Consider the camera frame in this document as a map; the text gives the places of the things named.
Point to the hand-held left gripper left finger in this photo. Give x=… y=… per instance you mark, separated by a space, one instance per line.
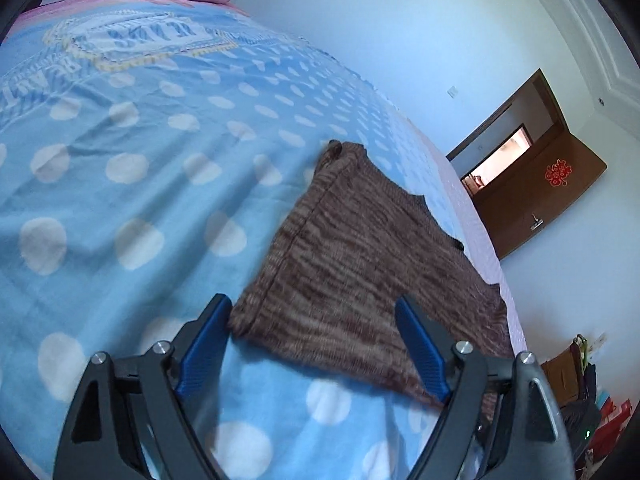
x=200 y=355

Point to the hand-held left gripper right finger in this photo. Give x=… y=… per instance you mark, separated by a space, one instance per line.
x=420 y=355

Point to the brown knitted sweater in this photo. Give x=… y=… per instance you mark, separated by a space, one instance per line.
x=360 y=260

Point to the brown wooden door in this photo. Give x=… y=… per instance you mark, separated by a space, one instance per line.
x=550 y=210

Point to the colourful bags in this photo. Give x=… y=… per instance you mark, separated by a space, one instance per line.
x=612 y=412

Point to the blue and pink dotted bedsheet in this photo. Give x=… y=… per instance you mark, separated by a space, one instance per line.
x=150 y=160

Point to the red paper door decoration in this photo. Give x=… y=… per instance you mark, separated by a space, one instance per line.
x=558 y=172

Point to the brown door frame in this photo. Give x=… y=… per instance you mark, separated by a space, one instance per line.
x=500 y=120

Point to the white wall switch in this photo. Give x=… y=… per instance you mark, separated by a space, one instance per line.
x=453 y=91

